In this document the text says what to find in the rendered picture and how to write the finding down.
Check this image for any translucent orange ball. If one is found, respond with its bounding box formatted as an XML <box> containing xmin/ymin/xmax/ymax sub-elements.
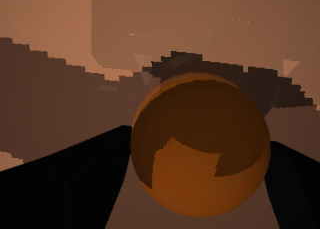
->
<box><xmin>132</xmin><ymin>73</ymin><xmax>240</xmax><ymax>134</ymax></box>

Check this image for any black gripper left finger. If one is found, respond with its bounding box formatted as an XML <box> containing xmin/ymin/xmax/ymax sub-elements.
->
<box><xmin>0</xmin><ymin>125</ymin><xmax>132</xmax><ymax>229</ymax></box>

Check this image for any orange-brown ball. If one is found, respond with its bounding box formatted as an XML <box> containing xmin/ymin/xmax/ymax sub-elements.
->
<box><xmin>131</xmin><ymin>80</ymin><xmax>272</xmax><ymax>217</ymax></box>

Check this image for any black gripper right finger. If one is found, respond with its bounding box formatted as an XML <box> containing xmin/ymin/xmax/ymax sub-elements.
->
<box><xmin>264</xmin><ymin>141</ymin><xmax>320</xmax><ymax>229</ymax></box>

